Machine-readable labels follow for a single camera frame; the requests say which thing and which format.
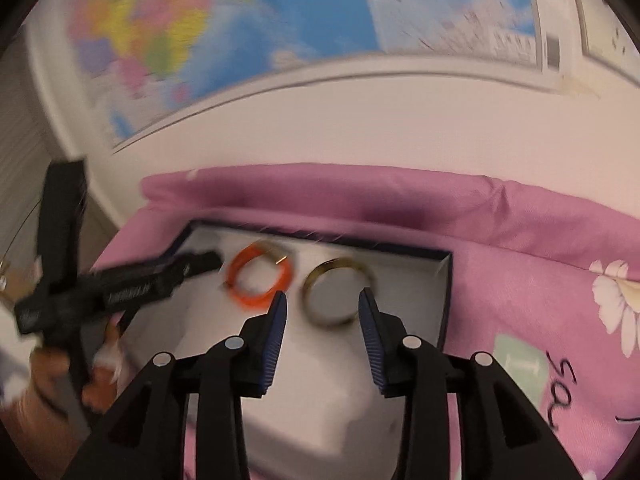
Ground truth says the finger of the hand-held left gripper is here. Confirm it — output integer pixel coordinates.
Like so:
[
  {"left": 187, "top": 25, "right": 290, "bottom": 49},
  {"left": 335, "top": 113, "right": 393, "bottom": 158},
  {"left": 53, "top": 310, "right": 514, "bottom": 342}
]
[{"left": 95, "top": 250, "right": 224, "bottom": 314}]

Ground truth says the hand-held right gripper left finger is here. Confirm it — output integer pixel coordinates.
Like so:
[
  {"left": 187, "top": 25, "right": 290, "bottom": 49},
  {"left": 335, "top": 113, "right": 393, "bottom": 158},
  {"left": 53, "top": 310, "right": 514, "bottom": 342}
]
[{"left": 60, "top": 290, "right": 289, "bottom": 480}]

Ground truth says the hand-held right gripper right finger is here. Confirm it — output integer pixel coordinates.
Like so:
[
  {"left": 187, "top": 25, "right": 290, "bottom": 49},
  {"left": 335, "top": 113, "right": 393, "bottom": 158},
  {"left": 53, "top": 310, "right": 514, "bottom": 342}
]
[{"left": 357, "top": 287, "right": 583, "bottom": 480}]

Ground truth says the tortoiseshell bangle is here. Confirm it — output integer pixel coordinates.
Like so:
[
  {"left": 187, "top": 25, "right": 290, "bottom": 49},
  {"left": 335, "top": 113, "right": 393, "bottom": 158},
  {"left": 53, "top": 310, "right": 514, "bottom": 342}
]
[{"left": 301, "top": 257, "right": 377, "bottom": 329}]

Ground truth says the orange smart watch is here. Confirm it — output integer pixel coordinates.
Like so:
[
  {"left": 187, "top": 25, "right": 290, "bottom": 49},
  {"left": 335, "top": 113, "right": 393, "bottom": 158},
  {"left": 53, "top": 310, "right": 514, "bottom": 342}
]
[{"left": 222, "top": 240, "right": 296, "bottom": 311}]

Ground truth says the dark blue jewelry box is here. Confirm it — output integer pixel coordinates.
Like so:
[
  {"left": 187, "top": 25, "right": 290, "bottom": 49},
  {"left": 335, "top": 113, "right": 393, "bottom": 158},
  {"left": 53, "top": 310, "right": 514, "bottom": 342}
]
[{"left": 115, "top": 219, "right": 454, "bottom": 480}]

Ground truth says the person's left hand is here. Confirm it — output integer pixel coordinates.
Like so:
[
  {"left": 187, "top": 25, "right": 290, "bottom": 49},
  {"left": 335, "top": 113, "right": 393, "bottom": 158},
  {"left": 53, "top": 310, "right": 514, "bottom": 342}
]
[{"left": 29, "top": 322, "right": 124, "bottom": 413}]

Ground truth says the grey cabinet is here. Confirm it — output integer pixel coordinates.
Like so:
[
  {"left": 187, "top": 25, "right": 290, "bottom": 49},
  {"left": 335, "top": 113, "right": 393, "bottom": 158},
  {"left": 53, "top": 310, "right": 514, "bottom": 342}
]
[{"left": 0, "top": 47, "right": 123, "bottom": 271}]

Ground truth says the pink printed blanket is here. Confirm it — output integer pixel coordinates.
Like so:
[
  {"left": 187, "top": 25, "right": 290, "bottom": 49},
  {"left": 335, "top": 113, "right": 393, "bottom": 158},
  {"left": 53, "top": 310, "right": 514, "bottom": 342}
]
[{"left": 92, "top": 162, "right": 640, "bottom": 480}]

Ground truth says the colourful wall map poster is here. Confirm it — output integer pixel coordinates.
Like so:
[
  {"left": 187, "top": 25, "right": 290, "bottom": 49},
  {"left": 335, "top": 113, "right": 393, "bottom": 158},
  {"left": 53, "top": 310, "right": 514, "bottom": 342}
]
[{"left": 69, "top": 0, "right": 566, "bottom": 155}]

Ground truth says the white wall poster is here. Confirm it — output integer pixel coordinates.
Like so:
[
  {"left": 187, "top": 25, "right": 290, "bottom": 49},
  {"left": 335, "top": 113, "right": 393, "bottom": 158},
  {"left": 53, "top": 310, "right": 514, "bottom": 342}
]
[{"left": 570, "top": 0, "right": 640, "bottom": 87}]

